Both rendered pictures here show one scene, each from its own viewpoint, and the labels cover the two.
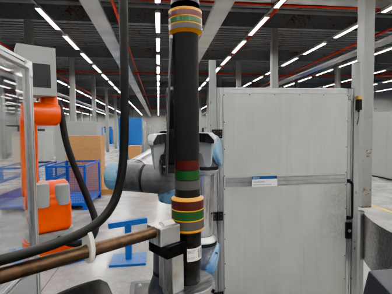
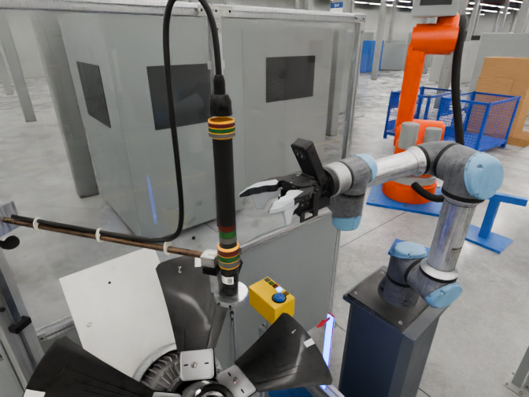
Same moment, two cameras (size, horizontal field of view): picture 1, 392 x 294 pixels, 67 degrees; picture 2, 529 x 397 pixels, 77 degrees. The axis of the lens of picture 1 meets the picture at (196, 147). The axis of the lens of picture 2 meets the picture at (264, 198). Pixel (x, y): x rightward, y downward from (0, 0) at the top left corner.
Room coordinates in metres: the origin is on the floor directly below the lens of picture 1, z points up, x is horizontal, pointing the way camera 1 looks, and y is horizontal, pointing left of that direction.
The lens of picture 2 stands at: (0.16, -0.49, 1.94)
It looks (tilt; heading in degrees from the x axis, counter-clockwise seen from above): 26 degrees down; 58
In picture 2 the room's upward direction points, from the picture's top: straight up
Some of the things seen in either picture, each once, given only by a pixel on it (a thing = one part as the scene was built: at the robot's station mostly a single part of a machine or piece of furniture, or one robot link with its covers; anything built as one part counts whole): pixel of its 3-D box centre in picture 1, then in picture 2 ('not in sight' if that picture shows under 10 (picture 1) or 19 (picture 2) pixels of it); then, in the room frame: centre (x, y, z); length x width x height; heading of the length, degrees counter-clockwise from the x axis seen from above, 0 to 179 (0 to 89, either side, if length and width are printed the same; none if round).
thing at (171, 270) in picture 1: (182, 255); (225, 276); (0.38, 0.02, 1.51); 0.09 x 0.07 x 0.10; 132
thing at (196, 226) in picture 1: (187, 221); (228, 259); (0.39, 0.01, 1.55); 0.04 x 0.04 x 0.01
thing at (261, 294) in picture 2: not in sight; (271, 302); (0.71, 0.35, 1.02); 0.16 x 0.10 x 0.11; 97
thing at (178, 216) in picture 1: (187, 212); (228, 254); (0.39, 0.01, 1.56); 0.04 x 0.04 x 0.01
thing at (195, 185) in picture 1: (187, 183); (227, 237); (0.39, 0.01, 1.60); 0.03 x 0.03 x 0.01
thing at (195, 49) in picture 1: (186, 116); (225, 194); (0.39, 0.01, 1.69); 0.03 x 0.03 x 0.21
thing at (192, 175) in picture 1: (186, 174); (227, 231); (0.39, 0.01, 1.61); 0.03 x 0.03 x 0.01
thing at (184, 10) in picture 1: (185, 17); (221, 123); (0.39, 0.01, 1.82); 0.04 x 0.04 x 0.01
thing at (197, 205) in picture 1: (187, 202); (228, 248); (0.39, 0.01, 1.58); 0.04 x 0.04 x 0.01
